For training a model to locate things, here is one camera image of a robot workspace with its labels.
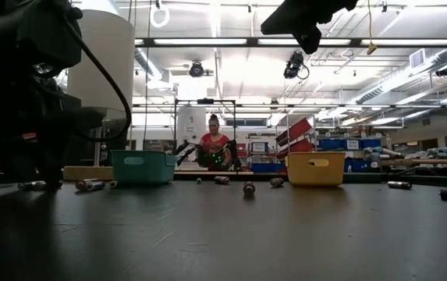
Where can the white shade table lamp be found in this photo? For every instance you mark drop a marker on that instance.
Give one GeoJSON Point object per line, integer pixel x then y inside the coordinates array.
{"type": "Point", "coordinates": [102, 58]}

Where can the teal plastic bin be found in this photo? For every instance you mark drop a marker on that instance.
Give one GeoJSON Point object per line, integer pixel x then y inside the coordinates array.
{"type": "Point", "coordinates": [141, 168]}

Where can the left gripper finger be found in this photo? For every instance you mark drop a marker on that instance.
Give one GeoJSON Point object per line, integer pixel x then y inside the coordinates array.
{"type": "Point", "coordinates": [51, 164]}

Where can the tilted red storage bins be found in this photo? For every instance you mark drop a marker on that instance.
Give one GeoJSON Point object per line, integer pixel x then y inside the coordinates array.
{"type": "Point", "coordinates": [295, 132]}

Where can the person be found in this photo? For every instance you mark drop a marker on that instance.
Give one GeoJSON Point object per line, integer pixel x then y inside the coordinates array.
{"type": "Point", "coordinates": [214, 123]}

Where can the black overhead frame bar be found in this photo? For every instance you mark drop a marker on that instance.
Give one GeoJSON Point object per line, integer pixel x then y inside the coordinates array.
{"type": "Point", "coordinates": [252, 41]}

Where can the black background robot arm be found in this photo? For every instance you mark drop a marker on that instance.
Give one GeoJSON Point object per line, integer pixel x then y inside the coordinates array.
{"type": "Point", "coordinates": [234, 154]}
{"type": "Point", "coordinates": [184, 150]}

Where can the blue storage bin row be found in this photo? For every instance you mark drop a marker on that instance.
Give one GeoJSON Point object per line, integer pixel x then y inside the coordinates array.
{"type": "Point", "coordinates": [332, 144]}

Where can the black overhead camera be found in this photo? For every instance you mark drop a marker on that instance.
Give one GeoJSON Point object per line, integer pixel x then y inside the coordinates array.
{"type": "Point", "coordinates": [294, 64]}

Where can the white cylindrical column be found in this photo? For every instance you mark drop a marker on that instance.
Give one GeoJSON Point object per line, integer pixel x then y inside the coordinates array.
{"type": "Point", "coordinates": [192, 125]}

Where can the black ceiling device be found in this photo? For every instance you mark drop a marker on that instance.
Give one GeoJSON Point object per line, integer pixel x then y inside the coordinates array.
{"type": "Point", "coordinates": [444, 71]}

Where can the round black ceiling camera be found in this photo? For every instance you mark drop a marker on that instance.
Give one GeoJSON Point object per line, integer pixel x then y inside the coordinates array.
{"type": "Point", "coordinates": [197, 70]}

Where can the yellow plastic bin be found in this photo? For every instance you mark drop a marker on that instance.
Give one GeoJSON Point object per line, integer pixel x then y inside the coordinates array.
{"type": "Point", "coordinates": [314, 173]}

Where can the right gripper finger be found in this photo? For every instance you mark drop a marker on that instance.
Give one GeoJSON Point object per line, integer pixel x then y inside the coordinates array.
{"type": "Point", "coordinates": [305, 13]}
{"type": "Point", "coordinates": [309, 39]}

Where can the white ceiling air vent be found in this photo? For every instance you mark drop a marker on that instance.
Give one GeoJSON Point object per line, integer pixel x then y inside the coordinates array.
{"type": "Point", "coordinates": [417, 58]}

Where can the white blue sign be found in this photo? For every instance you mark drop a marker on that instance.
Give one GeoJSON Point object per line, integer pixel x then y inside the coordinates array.
{"type": "Point", "coordinates": [259, 147]}

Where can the wooden workbench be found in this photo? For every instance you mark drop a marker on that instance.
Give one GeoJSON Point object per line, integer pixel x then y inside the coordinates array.
{"type": "Point", "coordinates": [433, 161]}

